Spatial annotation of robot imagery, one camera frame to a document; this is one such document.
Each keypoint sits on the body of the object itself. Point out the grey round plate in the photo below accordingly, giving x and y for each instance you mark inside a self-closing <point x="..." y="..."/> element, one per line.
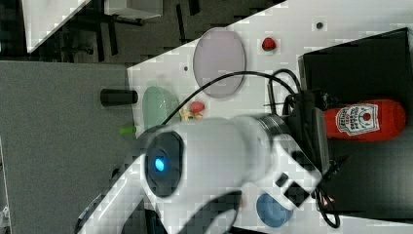
<point x="219" y="52"/>

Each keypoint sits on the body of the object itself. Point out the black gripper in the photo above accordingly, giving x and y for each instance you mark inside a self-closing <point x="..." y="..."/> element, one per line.
<point x="306" y="122"/>

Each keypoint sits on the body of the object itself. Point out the peeled banana toy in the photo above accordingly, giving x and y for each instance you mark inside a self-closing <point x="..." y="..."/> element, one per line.
<point x="187" y="114"/>

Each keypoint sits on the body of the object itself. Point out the green marker stub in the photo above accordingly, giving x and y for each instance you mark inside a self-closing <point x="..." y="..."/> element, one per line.
<point x="127" y="130"/>

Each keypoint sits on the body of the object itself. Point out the red strawberry toy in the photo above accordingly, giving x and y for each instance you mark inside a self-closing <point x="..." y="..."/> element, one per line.
<point x="268" y="44"/>

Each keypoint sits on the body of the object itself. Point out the black cylinder post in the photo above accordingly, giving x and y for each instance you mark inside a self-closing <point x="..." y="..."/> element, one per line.
<point x="110" y="97"/>

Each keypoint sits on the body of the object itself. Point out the blue bowl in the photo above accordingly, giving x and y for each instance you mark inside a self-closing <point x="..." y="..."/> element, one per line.
<point x="271" y="212"/>

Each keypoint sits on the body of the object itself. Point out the pink red fruit toy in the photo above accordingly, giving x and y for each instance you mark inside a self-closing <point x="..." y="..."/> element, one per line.
<point x="197" y="106"/>

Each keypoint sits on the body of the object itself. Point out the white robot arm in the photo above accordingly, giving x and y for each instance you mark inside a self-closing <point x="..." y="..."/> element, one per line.
<point x="204" y="176"/>

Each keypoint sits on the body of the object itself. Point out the red plush ketchup bottle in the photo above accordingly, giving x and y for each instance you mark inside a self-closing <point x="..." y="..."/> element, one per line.
<point x="371" y="120"/>

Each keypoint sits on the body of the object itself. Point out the green perforated colander basket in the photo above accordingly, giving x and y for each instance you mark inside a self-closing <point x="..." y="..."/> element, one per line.
<point x="157" y="105"/>

